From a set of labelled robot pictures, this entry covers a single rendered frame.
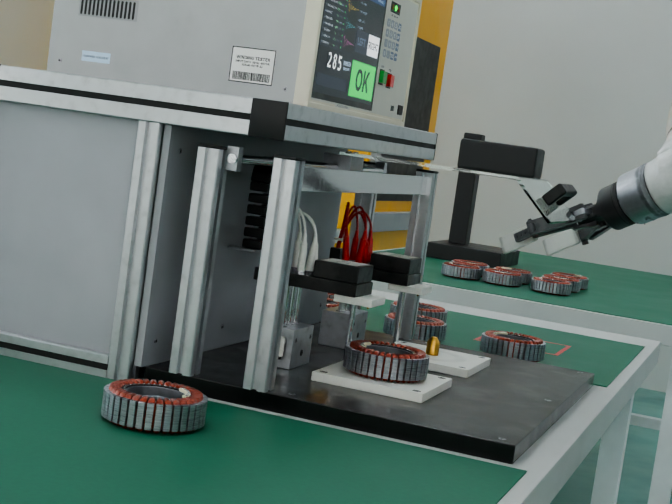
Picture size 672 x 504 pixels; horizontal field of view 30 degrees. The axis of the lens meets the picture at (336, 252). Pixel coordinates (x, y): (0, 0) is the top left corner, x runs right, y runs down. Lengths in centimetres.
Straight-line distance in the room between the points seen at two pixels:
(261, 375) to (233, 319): 31
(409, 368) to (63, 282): 45
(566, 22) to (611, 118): 58
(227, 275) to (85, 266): 24
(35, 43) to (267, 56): 422
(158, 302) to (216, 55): 33
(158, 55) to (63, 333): 39
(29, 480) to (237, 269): 72
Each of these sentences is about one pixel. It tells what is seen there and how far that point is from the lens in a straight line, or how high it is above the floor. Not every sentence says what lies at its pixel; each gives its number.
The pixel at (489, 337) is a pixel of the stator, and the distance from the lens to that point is 218.
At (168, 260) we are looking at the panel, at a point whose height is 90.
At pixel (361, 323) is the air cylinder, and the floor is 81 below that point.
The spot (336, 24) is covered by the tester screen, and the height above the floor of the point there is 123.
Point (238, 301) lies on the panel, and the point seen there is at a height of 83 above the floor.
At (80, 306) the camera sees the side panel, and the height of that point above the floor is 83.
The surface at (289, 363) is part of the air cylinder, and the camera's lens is 167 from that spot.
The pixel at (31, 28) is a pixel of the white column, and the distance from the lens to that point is 578.
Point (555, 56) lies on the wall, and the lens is 705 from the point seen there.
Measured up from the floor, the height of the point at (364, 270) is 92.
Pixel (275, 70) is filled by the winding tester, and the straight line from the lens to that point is 163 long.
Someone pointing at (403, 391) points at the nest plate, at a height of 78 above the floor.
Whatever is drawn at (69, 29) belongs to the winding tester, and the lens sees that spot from 177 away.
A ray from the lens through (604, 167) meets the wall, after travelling 696.
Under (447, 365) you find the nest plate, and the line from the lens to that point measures 182.
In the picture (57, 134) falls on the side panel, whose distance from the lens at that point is 162.
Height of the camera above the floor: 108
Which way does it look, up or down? 5 degrees down
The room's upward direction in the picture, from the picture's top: 8 degrees clockwise
